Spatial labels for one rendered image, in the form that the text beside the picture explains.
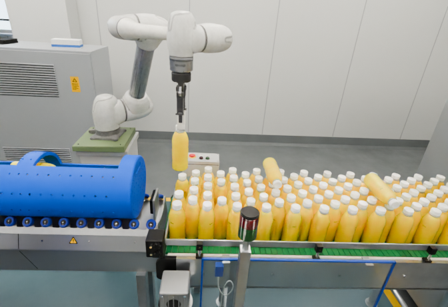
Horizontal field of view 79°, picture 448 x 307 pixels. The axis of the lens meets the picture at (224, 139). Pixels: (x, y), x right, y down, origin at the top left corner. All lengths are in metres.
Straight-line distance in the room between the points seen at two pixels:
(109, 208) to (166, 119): 3.06
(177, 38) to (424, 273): 1.45
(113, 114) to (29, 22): 2.43
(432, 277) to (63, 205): 1.64
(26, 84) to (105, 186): 2.09
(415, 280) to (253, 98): 3.10
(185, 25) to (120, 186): 0.67
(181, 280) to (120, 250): 0.33
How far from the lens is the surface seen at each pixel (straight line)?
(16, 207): 1.41
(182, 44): 1.04
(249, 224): 0.91
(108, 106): 1.87
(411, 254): 1.59
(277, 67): 4.08
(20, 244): 1.56
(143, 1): 3.97
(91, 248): 1.43
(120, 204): 1.22
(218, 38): 1.12
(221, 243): 1.22
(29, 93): 3.18
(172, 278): 1.24
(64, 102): 3.06
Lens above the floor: 1.83
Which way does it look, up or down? 24 degrees down
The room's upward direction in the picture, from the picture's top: 4 degrees clockwise
